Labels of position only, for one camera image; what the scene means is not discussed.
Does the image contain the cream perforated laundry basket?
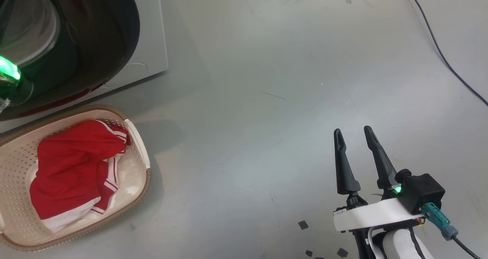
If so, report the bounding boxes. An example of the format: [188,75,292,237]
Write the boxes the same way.
[0,106,152,252]

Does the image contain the dark blue floor cable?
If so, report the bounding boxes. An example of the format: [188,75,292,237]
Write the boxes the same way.
[402,0,488,107]

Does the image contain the white washing machine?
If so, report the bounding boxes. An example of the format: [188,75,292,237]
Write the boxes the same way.
[0,0,169,134]

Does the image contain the thin black braided cable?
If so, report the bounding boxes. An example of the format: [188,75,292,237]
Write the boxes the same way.
[408,229,428,259]

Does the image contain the black cable with teal connector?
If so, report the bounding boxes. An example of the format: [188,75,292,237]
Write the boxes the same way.
[421,203,483,259]

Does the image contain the red garment with white stripes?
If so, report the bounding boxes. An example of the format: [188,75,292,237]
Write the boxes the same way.
[29,154,123,233]

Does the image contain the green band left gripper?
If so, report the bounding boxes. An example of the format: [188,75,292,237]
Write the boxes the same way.
[0,54,34,107]

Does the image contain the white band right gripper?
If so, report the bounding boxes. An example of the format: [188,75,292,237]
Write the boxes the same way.
[333,126,425,232]

